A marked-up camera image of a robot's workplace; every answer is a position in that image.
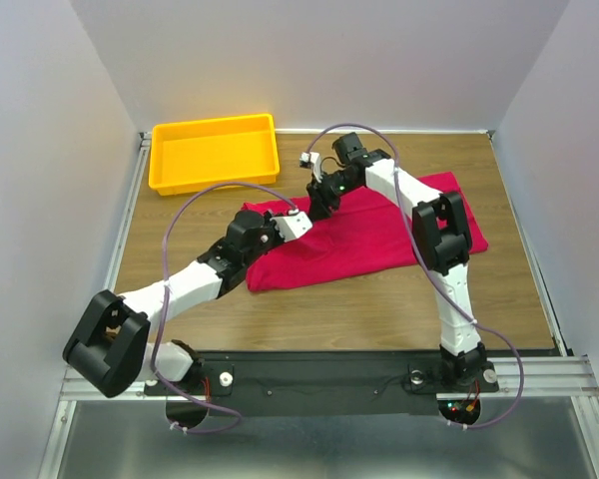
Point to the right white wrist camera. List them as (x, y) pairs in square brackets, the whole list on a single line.
[(312, 161)]

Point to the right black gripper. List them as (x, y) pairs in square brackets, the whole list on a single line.
[(317, 211)]

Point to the yellow plastic tray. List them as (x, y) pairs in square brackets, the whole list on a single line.
[(187, 157)]

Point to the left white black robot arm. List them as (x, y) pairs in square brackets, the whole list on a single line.
[(110, 345)]

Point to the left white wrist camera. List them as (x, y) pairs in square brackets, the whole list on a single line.
[(293, 225)]

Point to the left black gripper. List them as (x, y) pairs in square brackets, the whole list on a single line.
[(272, 225)]

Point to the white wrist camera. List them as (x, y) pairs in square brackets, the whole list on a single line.
[(312, 161), (293, 225)]

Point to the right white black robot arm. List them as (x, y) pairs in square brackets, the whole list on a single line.
[(438, 230)]

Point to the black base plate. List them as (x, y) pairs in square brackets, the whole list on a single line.
[(329, 383)]

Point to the red t shirt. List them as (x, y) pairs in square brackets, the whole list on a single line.
[(365, 235)]

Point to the aluminium frame rail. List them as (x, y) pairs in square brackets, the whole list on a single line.
[(66, 407)]

